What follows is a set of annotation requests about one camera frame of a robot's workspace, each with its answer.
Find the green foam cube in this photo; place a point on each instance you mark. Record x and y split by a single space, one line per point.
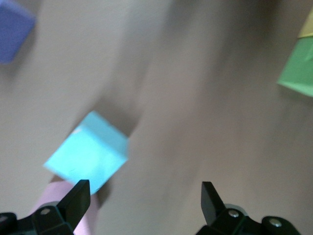
298 68

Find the yellow foam cube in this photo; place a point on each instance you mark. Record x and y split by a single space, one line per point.
308 27

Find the pink foam cube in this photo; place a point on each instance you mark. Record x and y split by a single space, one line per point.
53 193

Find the light blue foam cube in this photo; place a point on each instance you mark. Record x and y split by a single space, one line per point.
90 151

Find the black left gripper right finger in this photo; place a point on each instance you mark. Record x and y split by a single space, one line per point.
211 208

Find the purple foam cube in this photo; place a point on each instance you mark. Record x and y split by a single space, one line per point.
12 29

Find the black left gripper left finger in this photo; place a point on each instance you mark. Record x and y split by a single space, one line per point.
73 205

